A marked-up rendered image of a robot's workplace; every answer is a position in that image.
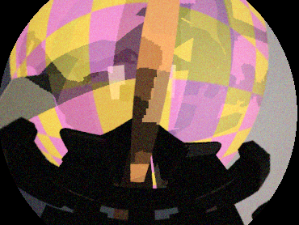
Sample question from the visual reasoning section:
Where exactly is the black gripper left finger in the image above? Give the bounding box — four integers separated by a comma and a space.
59, 119, 133, 187

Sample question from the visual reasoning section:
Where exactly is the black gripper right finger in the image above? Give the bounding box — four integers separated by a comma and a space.
152, 126, 221, 189

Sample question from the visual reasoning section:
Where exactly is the long dark brown wooden rail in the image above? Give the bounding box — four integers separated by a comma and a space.
130, 0, 181, 183

